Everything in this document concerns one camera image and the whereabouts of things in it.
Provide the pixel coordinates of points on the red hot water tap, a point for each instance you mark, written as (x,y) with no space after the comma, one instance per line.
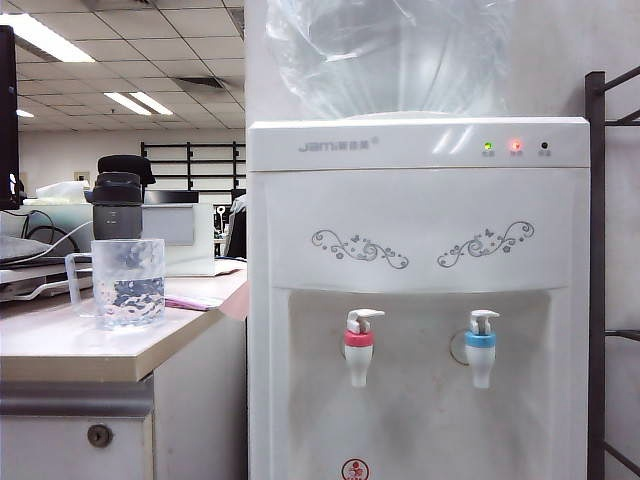
(359,345)

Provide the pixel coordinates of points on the clear plastic mug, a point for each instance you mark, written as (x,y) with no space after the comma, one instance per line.
(130,280)

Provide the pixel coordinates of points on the white water dispenser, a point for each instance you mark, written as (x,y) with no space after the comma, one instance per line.
(420,200)

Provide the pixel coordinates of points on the white desk partition box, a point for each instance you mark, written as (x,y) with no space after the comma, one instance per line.
(202,250)

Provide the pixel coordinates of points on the blue cold water tap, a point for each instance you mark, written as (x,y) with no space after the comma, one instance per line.
(481,345)

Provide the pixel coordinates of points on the plastic-wrapped water jug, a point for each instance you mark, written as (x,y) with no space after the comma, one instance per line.
(390,60)

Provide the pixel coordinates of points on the white desk drawer cabinet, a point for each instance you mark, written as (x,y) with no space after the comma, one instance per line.
(200,400)

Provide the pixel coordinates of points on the office chair with jacket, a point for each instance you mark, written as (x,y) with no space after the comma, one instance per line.
(237,230)

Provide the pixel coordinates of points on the pink paper sheet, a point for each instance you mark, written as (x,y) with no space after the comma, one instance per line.
(192,301)

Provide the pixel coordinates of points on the black flat screen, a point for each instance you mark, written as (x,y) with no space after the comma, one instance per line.
(170,196)

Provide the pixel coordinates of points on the ceiling air vent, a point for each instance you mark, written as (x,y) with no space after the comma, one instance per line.
(202,83)

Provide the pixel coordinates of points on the dark grey sports bottle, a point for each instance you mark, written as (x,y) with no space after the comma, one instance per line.
(117,210)

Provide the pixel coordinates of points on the black chair headrest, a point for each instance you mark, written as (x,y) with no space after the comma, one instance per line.
(125,164)

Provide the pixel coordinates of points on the double tube ceiling light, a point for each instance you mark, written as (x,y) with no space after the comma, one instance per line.
(125,102)

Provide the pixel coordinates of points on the white tissue box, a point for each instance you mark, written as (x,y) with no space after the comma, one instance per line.
(60,192)

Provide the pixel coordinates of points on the black metal rack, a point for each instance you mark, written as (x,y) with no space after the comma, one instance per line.
(595,250)

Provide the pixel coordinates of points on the white laptop stand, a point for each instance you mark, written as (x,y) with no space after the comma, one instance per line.
(30,287)

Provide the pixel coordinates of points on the grey laptop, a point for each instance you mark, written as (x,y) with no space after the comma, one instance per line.
(20,247)

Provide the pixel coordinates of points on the small ceiling light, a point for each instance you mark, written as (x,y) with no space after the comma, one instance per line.
(25,113)

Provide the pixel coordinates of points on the black computer monitor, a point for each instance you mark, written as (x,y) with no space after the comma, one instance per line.
(7,125)

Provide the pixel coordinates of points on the long ceiling light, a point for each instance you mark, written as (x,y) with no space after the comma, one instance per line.
(45,40)

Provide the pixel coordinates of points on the black wall shelving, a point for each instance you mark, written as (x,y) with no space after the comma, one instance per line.
(189,160)

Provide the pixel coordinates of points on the wall socket plate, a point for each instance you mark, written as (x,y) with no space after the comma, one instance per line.
(82,176)

